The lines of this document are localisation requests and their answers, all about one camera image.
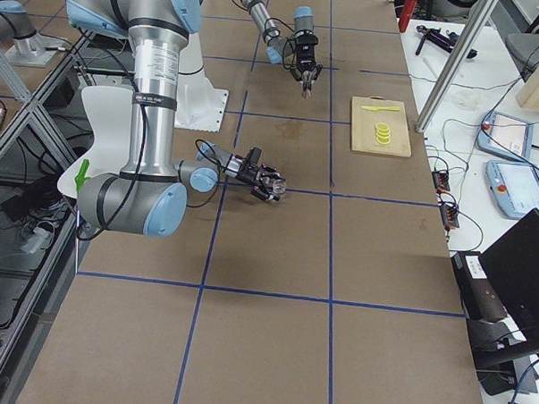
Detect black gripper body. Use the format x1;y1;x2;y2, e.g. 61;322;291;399
235;163;262;187
292;51;320;79

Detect clear glass cup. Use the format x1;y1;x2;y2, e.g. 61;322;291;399
271;179;286;200

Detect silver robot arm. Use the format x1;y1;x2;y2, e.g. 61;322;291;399
65;0;281;237
240;0;323;99

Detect yellow plastic knife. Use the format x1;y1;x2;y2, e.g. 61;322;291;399
360;105;401;112

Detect bamboo cutting board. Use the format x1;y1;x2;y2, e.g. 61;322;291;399
350;97;411;158

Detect black hand tool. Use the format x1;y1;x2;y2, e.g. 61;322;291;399
415;25;460;55

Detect brown table cover paper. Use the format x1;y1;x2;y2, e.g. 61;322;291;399
17;0;483;404

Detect white chair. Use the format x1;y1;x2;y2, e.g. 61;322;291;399
57;86;133;198

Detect green clamp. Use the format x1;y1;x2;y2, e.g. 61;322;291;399
74;159;89;192

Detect teach pendant far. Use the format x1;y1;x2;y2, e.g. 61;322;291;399
476;111;534;161

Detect teach pendant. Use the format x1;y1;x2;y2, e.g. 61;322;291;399
485;160;539;220
476;111;534;161

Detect teach pendant near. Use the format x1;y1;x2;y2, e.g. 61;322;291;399
485;160;539;220

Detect black box device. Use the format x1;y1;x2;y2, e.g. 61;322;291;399
451;251;507;324

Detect black laptop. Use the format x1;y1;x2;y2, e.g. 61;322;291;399
474;205;539;333

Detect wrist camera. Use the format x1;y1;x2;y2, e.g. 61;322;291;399
294;33;318;56
246;147;262;166

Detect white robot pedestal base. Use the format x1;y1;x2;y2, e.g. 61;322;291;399
174;33;229;132

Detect aluminium frame post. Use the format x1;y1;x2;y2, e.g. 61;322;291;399
415;0;500;132

